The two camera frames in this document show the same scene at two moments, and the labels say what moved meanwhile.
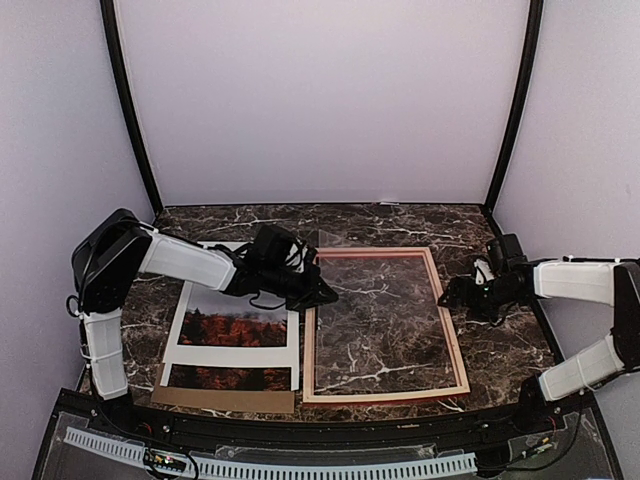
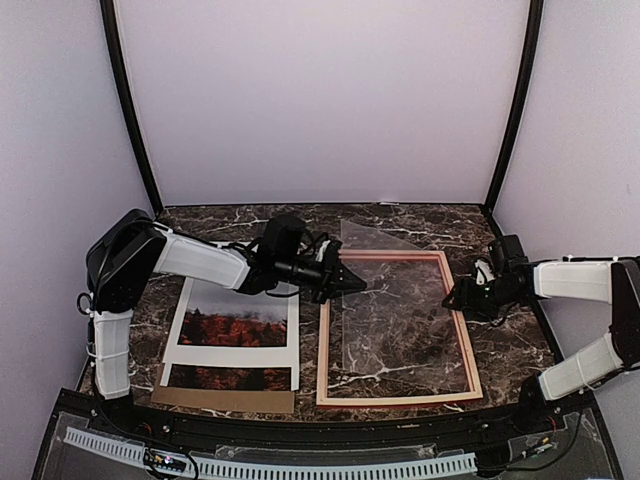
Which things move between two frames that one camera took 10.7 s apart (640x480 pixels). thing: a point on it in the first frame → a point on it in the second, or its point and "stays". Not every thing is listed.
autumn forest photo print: (215, 317) stays
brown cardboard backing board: (252, 400) stays
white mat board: (235, 355) stays
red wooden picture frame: (309, 393) → (322, 373)
